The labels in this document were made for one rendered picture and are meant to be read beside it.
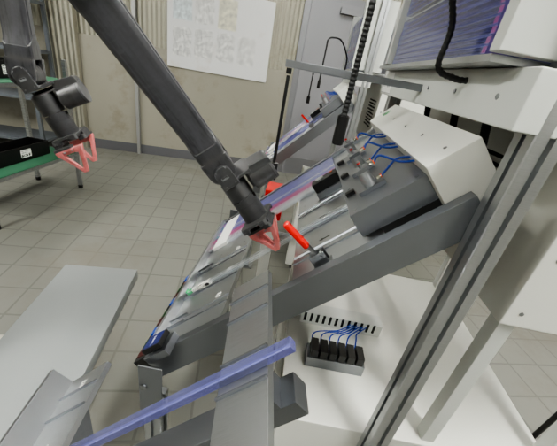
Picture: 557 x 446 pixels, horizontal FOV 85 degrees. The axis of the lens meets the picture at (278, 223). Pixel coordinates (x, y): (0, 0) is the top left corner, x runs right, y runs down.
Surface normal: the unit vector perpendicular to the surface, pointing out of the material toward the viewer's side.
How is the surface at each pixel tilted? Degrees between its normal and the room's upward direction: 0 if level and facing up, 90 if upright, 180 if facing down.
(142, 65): 102
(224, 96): 90
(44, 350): 0
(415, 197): 90
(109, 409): 0
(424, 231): 90
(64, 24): 90
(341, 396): 0
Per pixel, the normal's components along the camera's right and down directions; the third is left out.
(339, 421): 0.16, -0.88
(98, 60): 0.10, 0.47
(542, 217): -0.98, -0.19
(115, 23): 0.41, 0.62
